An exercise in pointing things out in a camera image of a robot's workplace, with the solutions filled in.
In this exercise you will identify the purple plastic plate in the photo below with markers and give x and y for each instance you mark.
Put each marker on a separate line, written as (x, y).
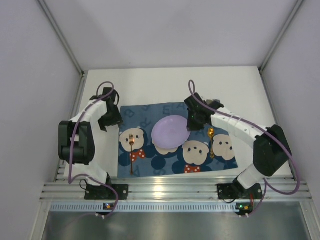
(170, 132)

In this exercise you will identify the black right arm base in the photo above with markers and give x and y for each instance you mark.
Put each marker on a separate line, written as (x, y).
(232, 191)

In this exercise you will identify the gold spoon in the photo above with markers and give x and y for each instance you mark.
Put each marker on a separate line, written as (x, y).
(211, 134)

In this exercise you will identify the beige paper cup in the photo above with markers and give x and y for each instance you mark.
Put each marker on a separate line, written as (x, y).
(214, 104)

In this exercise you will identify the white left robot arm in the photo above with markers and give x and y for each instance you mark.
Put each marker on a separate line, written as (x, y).
(76, 144)

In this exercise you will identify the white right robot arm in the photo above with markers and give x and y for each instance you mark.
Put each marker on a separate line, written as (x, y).
(271, 151)

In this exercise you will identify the perforated grey cable duct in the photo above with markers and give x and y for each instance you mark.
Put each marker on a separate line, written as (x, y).
(150, 207)

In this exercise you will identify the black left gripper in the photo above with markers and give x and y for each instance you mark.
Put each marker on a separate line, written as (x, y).
(107, 120)

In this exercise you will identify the aluminium mounting rail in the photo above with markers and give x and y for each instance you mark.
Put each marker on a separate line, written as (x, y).
(167, 189)

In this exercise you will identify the copper fork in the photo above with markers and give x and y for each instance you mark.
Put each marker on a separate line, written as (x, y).
(131, 143)

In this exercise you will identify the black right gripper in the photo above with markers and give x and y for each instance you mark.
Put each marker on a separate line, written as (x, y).
(195, 122)

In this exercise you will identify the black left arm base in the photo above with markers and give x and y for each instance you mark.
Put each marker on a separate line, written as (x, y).
(99, 192)

